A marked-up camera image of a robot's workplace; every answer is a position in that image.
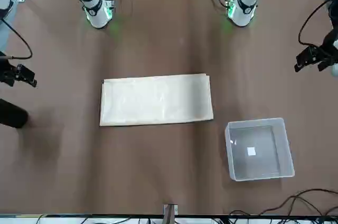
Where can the black vase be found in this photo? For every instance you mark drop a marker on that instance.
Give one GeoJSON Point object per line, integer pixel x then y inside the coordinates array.
{"type": "Point", "coordinates": [10, 113]}

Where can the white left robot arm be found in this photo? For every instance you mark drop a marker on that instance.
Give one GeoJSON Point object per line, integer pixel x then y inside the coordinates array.
{"type": "Point", "coordinates": [244, 10]}

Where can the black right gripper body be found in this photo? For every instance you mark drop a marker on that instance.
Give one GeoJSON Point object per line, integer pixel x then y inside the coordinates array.
{"type": "Point", "coordinates": [8, 70]}

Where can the small white sticker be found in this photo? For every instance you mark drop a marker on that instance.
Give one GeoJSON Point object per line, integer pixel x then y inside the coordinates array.
{"type": "Point", "coordinates": [251, 151]}

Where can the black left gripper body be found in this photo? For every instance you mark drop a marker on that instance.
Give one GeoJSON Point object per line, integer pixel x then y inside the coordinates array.
{"type": "Point", "coordinates": [330, 49]}

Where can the cream-colored tablecloth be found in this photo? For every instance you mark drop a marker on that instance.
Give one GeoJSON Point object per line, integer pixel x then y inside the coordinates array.
{"type": "Point", "coordinates": [155, 100]}

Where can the aluminium camera post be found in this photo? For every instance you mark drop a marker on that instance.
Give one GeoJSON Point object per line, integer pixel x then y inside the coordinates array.
{"type": "Point", "coordinates": [169, 214]}

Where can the clear plastic box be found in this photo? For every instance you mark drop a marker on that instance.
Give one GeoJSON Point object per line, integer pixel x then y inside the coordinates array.
{"type": "Point", "coordinates": [286, 155]}

